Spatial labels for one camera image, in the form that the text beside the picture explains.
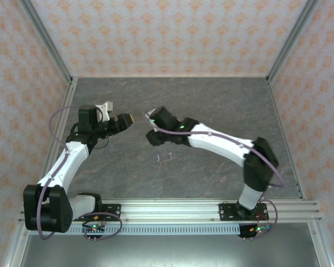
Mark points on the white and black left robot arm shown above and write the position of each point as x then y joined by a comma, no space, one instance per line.
64,167

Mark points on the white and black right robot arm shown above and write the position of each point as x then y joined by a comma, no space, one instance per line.
217,142

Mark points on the grey metal panel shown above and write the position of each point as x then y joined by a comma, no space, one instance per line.
169,253

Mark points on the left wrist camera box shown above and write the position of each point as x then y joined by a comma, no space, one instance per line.
107,107

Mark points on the aluminium table side rail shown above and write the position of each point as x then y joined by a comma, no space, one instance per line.
278,111
69,97

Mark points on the aluminium corner frame post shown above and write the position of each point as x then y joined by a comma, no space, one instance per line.
292,36
44,36

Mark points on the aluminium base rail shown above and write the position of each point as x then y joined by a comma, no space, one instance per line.
169,211

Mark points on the aluminium lower frame beam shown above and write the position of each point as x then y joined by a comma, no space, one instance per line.
321,250
15,250

